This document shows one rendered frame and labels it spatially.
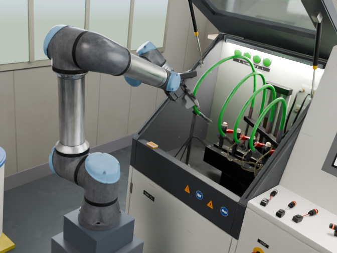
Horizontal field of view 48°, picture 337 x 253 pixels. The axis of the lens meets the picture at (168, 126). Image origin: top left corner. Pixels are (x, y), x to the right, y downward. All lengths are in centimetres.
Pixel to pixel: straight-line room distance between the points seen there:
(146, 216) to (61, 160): 76
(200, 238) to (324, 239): 55
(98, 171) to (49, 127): 200
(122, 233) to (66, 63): 62
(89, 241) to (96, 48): 64
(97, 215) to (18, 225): 157
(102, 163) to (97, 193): 10
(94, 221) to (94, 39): 60
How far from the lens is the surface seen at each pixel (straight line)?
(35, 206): 302
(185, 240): 179
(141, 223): 202
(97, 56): 110
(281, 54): 187
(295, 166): 160
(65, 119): 126
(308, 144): 158
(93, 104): 341
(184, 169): 165
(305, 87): 185
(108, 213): 132
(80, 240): 138
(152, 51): 154
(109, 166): 125
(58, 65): 119
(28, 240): 272
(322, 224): 148
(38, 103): 307
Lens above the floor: 174
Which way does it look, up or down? 23 degrees down
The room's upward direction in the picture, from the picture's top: 8 degrees clockwise
